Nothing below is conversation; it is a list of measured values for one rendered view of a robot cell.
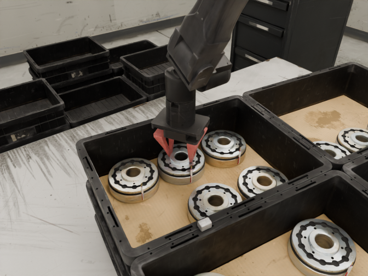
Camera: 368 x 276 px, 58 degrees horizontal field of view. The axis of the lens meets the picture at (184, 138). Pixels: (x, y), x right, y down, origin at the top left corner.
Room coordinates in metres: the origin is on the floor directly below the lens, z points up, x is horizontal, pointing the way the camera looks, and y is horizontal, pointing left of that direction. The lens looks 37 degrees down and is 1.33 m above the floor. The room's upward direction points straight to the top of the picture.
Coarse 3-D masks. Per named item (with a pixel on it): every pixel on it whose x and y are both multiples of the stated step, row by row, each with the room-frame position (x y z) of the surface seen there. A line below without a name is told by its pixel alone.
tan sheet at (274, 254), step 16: (272, 240) 0.36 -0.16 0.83; (288, 240) 0.36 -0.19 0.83; (240, 256) 0.33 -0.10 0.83; (256, 256) 0.33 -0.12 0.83; (272, 256) 0.33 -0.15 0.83; (288, 256) 0.33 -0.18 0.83; (224, 272) 0.30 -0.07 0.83; (240, 272) 0.30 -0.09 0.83; (256, 272) 0.30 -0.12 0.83; (272, 272) 0.30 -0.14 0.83; (288, 272) 0.30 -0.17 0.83; (352, 272) 0.30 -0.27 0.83
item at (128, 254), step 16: (240, 96) 0.69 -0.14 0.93; (256, 112) 0.62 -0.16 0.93; (128, 128) 0.56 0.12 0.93; (80, 144) 0.51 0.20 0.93; (304, 144) 0.51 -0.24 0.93; (80, 160) 0.47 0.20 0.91; (320, 160) 0.46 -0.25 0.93; (96, 176) 0.42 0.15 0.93; (304, 176) 0.42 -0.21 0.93; (96, 192) 0.38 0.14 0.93; (272, 192) 0.38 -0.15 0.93; (112, 208) 0.35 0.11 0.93; (240, 208) 0.35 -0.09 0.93; (112, 224) 0.31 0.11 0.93; (192, 224) 0.31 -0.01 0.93; (128, 240) 0.29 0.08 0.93; (160, 240) 0.29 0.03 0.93; (128, 256) 0.26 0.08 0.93
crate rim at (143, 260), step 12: (312, 180) 0.41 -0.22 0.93; (324, 180) 0.41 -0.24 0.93; (348, 180) 0.41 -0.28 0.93; (288, 192) 0.38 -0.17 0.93; (300, 192) 0.38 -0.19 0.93; (360, 192) 0.38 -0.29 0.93; (264, 204) 0.35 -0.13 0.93; (276, 204) 0.36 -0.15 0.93; (228, 216) 0.33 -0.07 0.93; (240, 216) 0.34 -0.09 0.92; (216, 228) 0.31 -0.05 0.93; (180, 240) 0.29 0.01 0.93; (192, 240) 0.29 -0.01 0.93; (156, 252) 0.27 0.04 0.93; (168, 252) 0.27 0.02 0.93; (132, 264) 0.25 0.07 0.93; (144, 264) 0.25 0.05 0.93
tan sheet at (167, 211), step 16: (256, 160) 0.57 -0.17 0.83; (208, 176) 0.52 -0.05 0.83; (224, 176) 0.52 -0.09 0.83; (160, 192) 0.47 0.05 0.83; (176, 192) 0.47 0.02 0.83; (128, 208) 0.43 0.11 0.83; (144, 208) 0.43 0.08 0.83; (160, 208) 0.43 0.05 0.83; (176, 208) 0.43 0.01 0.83; (128, 224) 0.39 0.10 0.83; (144, 224) 0.39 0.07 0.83; (160, 224) 0.39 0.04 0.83; (176, 224) 0.39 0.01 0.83; (144, 240) 0.36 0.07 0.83
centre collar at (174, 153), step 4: (172, 152) 0.56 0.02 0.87; (176, 152) 0.56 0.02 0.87; (180, 152) 0.56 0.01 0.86; (184, 152) 0.56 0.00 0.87; (172, 156) 0.54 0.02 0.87; (172, 160) 0.53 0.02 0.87; (176, 160) 0.53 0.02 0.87; (184, 160) 0.53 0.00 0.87; (188, 160) 0.53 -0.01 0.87; (176, 164) 0.52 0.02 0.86; (180, 164) 0.52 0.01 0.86; (184, 164) 0.52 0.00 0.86
